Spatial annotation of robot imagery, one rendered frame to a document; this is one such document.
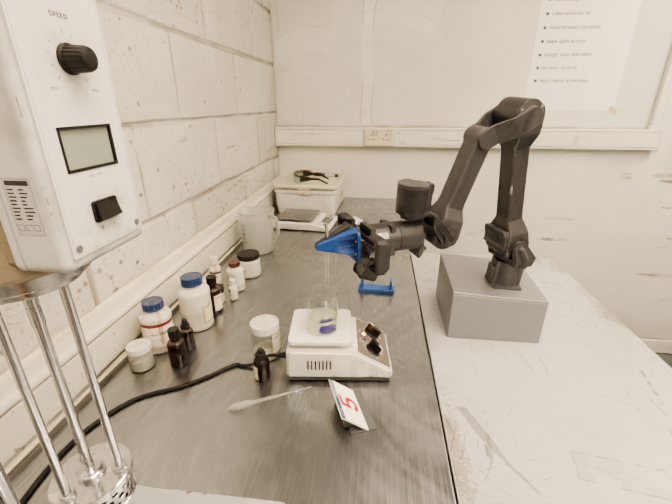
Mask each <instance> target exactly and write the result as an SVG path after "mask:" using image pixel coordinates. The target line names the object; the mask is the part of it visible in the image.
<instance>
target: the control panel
mask: <svg viewBox="0 0 672 504"><path fill-rule="evenodd" d="M367 325H368V324H366V323H365V322H363V321H361V320H359V319H357V318H356V330H357V345H358V352H359V353H361V354H363V355H365V356H367V357H369V358H371V359H373V360H375V361H377V362H379V363H381V364H383V365H385V366H387V367H389V368H391V367H390V362H389V356H388V351H387V345H386V340H385V335H384V332H382V331H381V334H380V335H379V337H378V338H377V339H376V340H377V341H378V343H379V344H380V345H381V347H382V348H383V351H382V352H381V355H380V356H375V355H373V354H371V353H370V352H369V351H368V349H367V347H366V345H367V344H368V343H369V342H370V341H371V340H372V338H371V337H370V336H368V335H367V334H366V332H365V328H366V326H367ZM362 332H364V333H365V334H366V335H363V334H362ZM363 338H365V339H366V341H364V340H363Z"/></svg>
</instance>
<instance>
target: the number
mask: <svg viewBox="0 0 672 504"><path fill-rule="evenodd" d="M333 383H334V385H335V388H336V391H337V394H338V397H339V400H340V403H341V405H342V408H343V411H344V414H345V417H346V418H347V419H350V420H352V421H354V422H356V423H358V424H360V425H363V426H365V424H364V421H363V419H362V416H361V414H360V411H359V409H358V406H357V404H356V401H355V399H354V396H353V394H352V391H351V390H349V389H347V388H345V387H343V386H341V385H339V384H337V383H336V382H334V381H333ZM365 427H366V426H365Z"/></svg>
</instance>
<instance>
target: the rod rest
mask: <svg viewBox="0 0 672 504"><path fill-rule="evenodd" d="M358 291H361V292H374V293H386V294H394V286H392V278H390V285H378V284H365V283H364V279H361V283H360V284H359V288H358Z"/></svg>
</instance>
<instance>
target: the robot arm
mask: <svg viewBox="0 0 672 504"><path fill-rule="evenodd" d="M545 113H546V108H545V104H543V103H542V102H541V100H539V99H537V98H526V97H514V96H508V97H506V98H504V99H503V100H501V101H500V103H499V104H498V105H497V106H496V107H494V108H492V109H491V110H489V111H487V112H486V113H484V114H483V115H482V117H481V118H480V119H479V120H478V121H477V122H476V123H475V124H473V125H471V126H470V127H468V128H467V129H466V130H465V132H464V135H463V142H462V145H461V147H460V149H459V152H458V154H457V156H456V159H455V161H454V163H453V166H452V168H451V171H450V173H449V175H448V178H447V180H446V182H445V185H444V187H443V189H442V192H441V194H440V196H439V198H438V200H437V201H436V202H435V203H434V204H433V205H431V203H432V196H433V192H434V188H435V184H434V183H432V182H430V181H425V182H424V181H420V180H412V179H401V180H399V181H398V184H397V195H396V205H395V212H396V213H398V214H400V218H402V219H404V220H399V221H391V222H389V221H387V220H385V219H380V223H374V224H368V223H367V222H365V221H363V222H360V229H359V227H358V225H357V224H355V219H354V218H353V217H352V216H351V215H349V214H348V213H347V212H342V213H338V215H337V229H335V230H334V231H333V232H331V233H329V234H328V239H327V240H325V237H323V238H322V239H320V240H319V241H317V242H316V243H315V249H316V250H317V251H323V252H330V253H338V254H344V255H348V256H350V257H351V258H352V259H353V260H354V261H356V263H354V266H353V271H354V272H355V273H356V274H357V275H358V277H359V278H360V279H365V280H369V281H373V282H374V281H375V280H376V279H377V277H378V276H380V275H385V274H386V272H387V271H388V270H389V269H390V257H391V256H394V255H395V251H400V250H407V249H409V251H410V252H411V253H412V254H414V255H415V256H416V257H417V258H420V257H421V256H422V254H423V252H424V250H426V247H425V246H424V242H425V239H426V240H427V241H428V242H430V243H431V244H432V245H433V246H435V247H436V248H438V249H447V248H449V247H451V246H454V245H455V243H456V242H457V240H458V238H459V236H460V232H461V229H462V226H463V208H464V205H465V203H466V200H467V198H468V196H469V194H470V192H471V189H472V187H473V185H474V183H475V180H476V178H477V176H478V174H479V172H480V169H481V167H482V165H483V163H484V161H485V158H486V156H487V154H488V152H489V150H490V149H491V148H492V147H494V146H496V145H497V144H500V146H501V158H500V171H499V185H498V198H497V212H496V216H495V218H494V219H493V220H492V221H491V223H486V224H485V226H484V227H485V235H484V237H483V239H484V240H486V244H487V245H488V252H490V253H492V254H493V256H492V260H491V261H489V263H488V267H487V271H486V273H485V275H484V276H485V277H486V279H487V281H488V282H489V284H490V285H491V287H492V288H493V289H503V290H516V291H521V290H522V288H521V286H520V285H519V284H520V281H521V278H522V274H523V271H524V269H526V268H527V267H531V266H532V264H533V263H534V261H535V260H536V257H535V256H534V254H533V252H532V251H531V249H530V248H529V232H528V229H527V227H526V225H525V222H524V220H523V217H522V214H523V205H524V196H525V187H526V178H527V170H528V161H529V152H530V147H531V145H532V144H533V143H534V141H535V140H536V139H537V137H538V136H539V135H540V133H541V129H542V126H543V122H544V118H545Z"/></svg>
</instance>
